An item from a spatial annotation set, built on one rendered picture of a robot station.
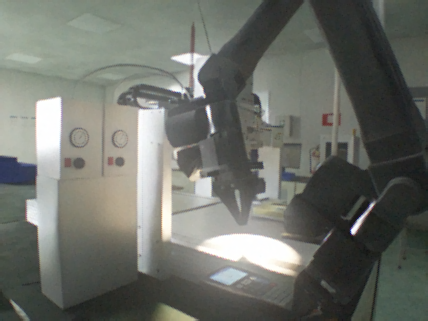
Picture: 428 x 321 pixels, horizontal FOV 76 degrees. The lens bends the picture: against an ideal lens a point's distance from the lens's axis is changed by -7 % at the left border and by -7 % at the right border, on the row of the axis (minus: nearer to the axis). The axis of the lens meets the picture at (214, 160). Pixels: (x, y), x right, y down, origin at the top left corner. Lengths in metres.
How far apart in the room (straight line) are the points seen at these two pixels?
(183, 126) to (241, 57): 0.15
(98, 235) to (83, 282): 0.11
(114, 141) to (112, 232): 0.23
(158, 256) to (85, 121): 0.41
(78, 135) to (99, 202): 0.17
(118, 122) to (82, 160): 0.14
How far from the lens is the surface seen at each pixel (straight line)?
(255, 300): 0.49
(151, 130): 0.82
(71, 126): 0.69
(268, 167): 1.44
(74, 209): 0.72
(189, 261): 0.82
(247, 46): 0.54
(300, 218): 0.43
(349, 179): 0.38
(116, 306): 0.77
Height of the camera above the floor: 1.12
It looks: 3 degrees down
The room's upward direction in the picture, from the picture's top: 1 degrees clockwise
